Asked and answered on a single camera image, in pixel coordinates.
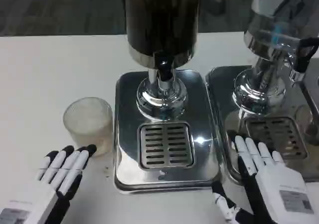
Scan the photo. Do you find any black tap of clear dispenser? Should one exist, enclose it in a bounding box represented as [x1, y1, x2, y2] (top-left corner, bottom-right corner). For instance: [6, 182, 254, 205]
[289, 37, 319, 84]

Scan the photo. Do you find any steel drip tray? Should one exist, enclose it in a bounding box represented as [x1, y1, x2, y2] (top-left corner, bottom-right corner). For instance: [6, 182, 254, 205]
[114, 69, 221, 194]
[204, 65, 319, 184]

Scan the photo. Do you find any black box with red button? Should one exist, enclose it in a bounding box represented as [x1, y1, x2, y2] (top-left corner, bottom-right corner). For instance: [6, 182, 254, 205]
[201, 0, 227, 14]

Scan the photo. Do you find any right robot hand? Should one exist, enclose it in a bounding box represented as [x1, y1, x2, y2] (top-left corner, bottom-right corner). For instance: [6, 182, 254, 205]
[211, 135, 315, 224]

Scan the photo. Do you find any clear drink dispenser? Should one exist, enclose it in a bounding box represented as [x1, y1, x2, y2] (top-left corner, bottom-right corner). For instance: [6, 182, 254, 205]
[231, 0, 319, 120]

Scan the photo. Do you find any dark drink dispenser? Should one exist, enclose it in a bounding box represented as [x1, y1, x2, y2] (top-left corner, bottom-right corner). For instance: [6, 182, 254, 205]
[121, 0, 202, 122]

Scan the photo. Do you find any black tap of dark dispenser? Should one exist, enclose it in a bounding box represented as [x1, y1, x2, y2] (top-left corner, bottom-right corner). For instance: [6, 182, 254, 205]
[154, 51, 176, 93]

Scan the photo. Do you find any steel drain grid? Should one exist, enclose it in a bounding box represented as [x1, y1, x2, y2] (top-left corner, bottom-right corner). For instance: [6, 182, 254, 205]
[244, 116, 309, 160]
[137, 121, 195, 170]

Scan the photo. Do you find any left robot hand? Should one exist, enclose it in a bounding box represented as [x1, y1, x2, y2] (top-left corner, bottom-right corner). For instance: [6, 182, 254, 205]
[0, 144, 98, 224]

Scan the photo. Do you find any clear ribbed glass cup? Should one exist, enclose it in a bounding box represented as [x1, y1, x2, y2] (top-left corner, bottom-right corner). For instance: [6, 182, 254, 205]
[63, 97, 114, 157]

